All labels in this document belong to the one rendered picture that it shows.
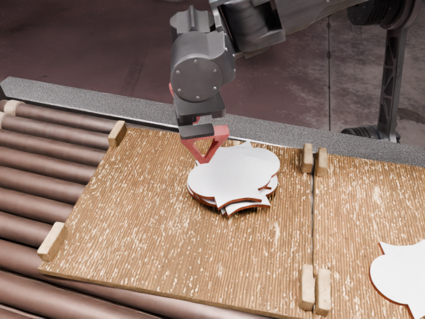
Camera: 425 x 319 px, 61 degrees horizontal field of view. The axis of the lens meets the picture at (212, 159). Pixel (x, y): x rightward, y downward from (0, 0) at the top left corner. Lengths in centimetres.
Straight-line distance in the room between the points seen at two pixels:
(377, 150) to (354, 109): 177
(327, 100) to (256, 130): 184
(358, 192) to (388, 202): 5
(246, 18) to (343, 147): 45
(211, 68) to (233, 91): 222
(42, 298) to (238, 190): 34
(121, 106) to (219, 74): 55
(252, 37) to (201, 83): 10
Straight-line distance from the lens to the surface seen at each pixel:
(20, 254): 68
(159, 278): 57
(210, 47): 41
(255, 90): 263
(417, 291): 62
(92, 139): 83
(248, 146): 69
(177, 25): 45
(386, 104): 180
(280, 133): 82
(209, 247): 59
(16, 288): 64
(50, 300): 61
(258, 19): 45
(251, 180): 61
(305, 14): 45
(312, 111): 250
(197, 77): 40
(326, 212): 66
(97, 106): 93
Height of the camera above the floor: 144
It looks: 44 degrees down
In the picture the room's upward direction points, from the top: straight up
